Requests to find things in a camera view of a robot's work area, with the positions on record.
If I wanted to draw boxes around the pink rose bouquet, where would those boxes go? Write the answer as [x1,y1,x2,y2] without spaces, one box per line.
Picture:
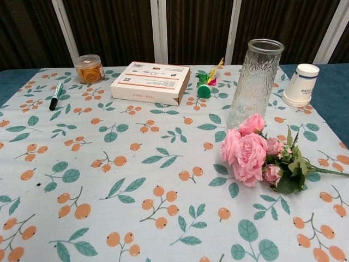
[220,113,349,195]

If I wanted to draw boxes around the textured clear glass vase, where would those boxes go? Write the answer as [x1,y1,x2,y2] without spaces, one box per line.
[227,38,285,129]

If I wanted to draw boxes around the feather shuttlecock green base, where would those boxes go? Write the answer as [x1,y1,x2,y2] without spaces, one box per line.
[196,57,225,99]

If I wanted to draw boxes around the white orange cardboard box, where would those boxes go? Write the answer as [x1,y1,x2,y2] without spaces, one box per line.
[110,61,191,106]

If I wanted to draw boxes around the floral fruit print tablecloth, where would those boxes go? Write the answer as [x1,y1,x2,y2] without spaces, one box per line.
[0,64,349,262]

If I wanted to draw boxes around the clear jar orange contents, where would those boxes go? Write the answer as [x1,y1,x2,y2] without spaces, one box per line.
[75,54,106,85]

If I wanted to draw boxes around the green black marker pen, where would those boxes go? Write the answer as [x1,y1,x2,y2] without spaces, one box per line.
[49,81,64,111]

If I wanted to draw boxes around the white paper cup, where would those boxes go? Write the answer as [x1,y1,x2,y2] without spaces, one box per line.
[281,63,320,107]

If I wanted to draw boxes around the white partition frame post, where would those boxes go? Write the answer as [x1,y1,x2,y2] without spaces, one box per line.
[150,0,168,66]
[225,0,243,66]
[312,0,349,65]
[51,0,80,59]

